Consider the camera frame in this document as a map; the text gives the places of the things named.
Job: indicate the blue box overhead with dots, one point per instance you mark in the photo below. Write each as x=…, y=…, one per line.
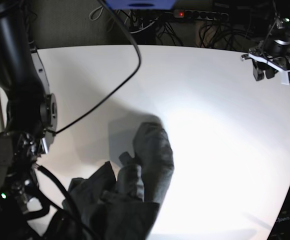
x=141, y=4

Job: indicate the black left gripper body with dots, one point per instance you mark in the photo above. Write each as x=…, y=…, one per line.
x=275, y=48

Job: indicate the black power strip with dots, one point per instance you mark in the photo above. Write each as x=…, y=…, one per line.
x=200, y=15

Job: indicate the dark grey t-shirt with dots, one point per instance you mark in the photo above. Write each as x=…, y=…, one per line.
x=125, y=206

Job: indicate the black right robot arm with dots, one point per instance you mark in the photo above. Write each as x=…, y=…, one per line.
x=31, y=115

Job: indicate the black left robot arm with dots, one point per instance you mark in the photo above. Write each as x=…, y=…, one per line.
x=279, y=26

